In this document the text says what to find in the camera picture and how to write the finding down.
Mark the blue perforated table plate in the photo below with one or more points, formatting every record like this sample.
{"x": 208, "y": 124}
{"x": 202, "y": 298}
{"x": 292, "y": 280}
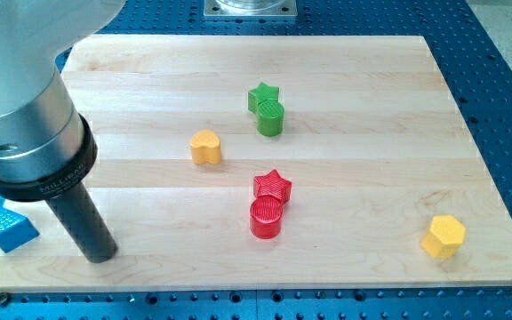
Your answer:
{"x": 481, "y": 84}

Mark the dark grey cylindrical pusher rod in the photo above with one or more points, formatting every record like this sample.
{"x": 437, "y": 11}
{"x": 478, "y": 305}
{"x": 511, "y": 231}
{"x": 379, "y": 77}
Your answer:
{"x": 78, "y": 214}

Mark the light wooden board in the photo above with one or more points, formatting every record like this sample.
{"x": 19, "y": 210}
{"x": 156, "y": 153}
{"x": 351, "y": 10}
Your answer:
{"x": 372, "y": 142}

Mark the green star block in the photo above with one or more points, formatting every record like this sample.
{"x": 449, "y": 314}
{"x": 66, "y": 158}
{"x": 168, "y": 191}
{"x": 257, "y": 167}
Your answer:
{"x": 261, "y": 93}

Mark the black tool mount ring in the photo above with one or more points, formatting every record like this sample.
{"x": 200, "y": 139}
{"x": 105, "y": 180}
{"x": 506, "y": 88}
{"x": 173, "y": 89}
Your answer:
{"x": 59, "y": 182}

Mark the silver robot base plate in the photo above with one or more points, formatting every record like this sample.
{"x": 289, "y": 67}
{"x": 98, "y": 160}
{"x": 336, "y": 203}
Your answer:
{"x": 250, "y": 8}

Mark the yellow hexagon block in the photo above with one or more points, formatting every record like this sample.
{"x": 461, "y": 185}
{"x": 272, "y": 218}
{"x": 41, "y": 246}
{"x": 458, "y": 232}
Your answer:
{"x": 444, "y": 236}

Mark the blue cube block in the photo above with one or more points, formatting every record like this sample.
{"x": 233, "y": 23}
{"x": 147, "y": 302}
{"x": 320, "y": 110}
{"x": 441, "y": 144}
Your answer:
{"x": 15, "y": 230}

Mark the yellow heart block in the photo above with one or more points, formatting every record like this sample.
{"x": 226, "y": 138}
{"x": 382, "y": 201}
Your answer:
{"x": 205, "y": 148}

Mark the red star block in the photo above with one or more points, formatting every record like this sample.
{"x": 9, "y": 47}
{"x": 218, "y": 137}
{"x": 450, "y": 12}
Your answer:
{"x": 274, "y": 185}

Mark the green cylinder block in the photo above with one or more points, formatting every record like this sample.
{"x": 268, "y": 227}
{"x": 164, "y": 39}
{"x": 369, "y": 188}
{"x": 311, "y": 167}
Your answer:
{"x": 270, "y": 118}

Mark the red cylinder block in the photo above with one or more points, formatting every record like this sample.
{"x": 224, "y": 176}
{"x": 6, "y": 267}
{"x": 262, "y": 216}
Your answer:
{"x": 266, "y": 213}

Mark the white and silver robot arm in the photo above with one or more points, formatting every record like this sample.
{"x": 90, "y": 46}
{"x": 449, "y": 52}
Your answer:
{"x": 46, "y": 145}

